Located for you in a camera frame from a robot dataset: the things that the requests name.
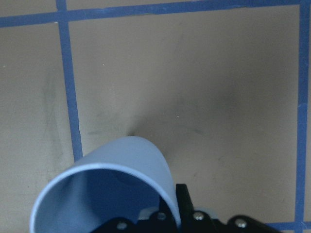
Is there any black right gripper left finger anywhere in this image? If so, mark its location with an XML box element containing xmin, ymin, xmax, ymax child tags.
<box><xmin>136</xmin><ymin>197</ymin><xmax>175</xmax><ymax>233</ymax></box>

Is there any light blue plastic cup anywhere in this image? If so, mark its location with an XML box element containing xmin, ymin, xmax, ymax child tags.
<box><xmin>30</xmin><ymin>136</ymin><xmax>181</xmax><ymax>233</ymax></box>

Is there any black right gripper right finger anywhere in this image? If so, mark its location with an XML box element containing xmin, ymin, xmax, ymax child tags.
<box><xmin>175</xmin><ymin>184</ymin><xmax>194</xmax><ymax>218</ymax></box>

